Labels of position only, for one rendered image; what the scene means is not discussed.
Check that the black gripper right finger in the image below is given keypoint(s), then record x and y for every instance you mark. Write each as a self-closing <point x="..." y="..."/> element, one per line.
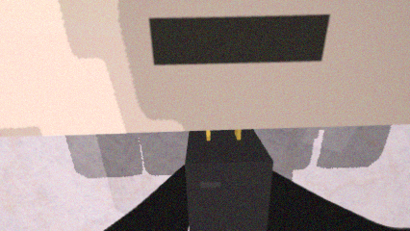
<point x="293" y="208"/>

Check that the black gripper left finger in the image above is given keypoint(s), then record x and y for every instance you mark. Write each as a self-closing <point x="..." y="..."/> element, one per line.
<point x="166" y="209"/>

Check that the black two-prong charger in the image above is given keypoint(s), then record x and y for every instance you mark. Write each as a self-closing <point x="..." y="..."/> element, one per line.
<point x="228" y="178"/>

